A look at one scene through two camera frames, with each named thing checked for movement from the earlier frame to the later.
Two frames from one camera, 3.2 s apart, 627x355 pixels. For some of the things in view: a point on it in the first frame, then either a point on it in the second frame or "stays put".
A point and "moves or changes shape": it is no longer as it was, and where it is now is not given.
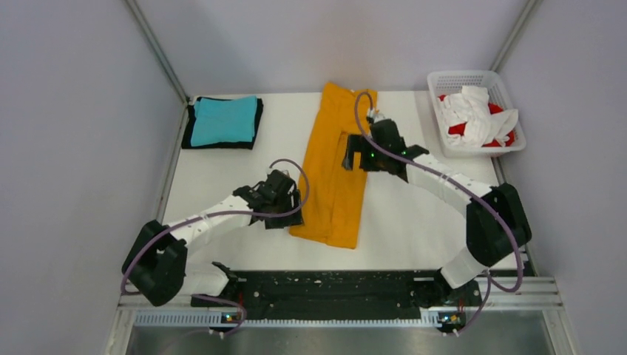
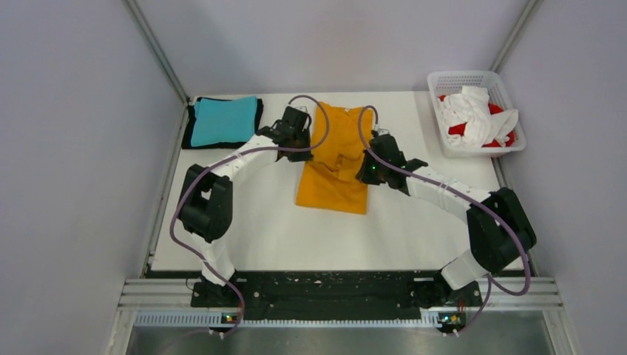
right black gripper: [359, 143] to [364, 176]
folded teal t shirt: [218, 121] stays put
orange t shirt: [334, 209] moves or changes shape
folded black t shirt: [239, 145] stays put
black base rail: [344, 291] stays put
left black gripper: [296, 219] to [302, 156]
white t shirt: [472, 107] stays put
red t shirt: [458, 129] stays put
